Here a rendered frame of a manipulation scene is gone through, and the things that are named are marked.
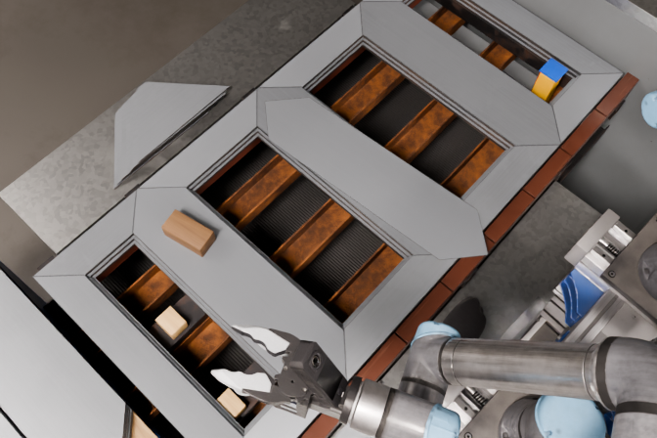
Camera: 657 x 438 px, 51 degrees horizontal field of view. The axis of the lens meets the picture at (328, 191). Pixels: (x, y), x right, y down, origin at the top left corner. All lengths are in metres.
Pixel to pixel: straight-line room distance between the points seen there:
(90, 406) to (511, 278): 1.13
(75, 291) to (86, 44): 1.72
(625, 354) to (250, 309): 1.00
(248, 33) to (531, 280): 1.14
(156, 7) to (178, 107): 1.38
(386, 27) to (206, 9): 1.37
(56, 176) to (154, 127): 0.30
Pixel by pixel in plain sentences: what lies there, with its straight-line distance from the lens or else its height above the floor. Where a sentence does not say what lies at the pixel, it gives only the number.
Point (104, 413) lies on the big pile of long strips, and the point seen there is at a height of 0.85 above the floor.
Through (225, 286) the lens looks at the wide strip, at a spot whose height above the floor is 0.85.
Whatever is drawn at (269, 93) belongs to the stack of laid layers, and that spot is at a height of 0.85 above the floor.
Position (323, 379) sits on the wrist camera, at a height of 1.50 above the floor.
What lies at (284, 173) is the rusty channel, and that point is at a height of 0.68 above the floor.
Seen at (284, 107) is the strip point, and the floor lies 0.85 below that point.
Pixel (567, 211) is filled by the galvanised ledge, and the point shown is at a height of 0.68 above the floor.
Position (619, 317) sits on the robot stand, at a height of 0.95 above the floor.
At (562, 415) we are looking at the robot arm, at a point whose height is 1.27.
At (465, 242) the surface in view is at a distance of 1.82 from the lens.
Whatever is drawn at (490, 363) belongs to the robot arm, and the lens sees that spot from 1.08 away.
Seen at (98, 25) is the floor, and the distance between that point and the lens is 3.39.
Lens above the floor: 2.48
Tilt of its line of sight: 63 degrees down
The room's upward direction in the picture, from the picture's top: 3 degrees clockwise
